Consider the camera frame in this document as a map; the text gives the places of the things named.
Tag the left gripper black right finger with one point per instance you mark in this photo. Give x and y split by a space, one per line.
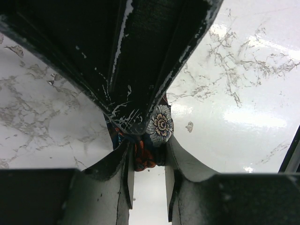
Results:
198 195

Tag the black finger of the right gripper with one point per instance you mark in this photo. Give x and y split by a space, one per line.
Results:
122 54

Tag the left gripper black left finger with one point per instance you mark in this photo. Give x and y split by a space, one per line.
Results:
99 195

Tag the dark floral patterned tie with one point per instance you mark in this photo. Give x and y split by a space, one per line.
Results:
149 148

